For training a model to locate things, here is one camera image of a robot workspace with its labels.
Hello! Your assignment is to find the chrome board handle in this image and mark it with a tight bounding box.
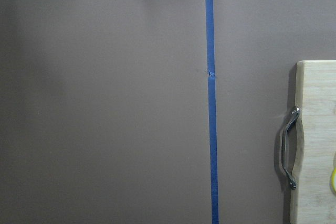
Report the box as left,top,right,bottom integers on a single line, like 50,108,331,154
279,105,301,190

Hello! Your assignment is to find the wooden cutting board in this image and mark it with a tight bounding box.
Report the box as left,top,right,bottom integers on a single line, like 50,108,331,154
290,60,335,223

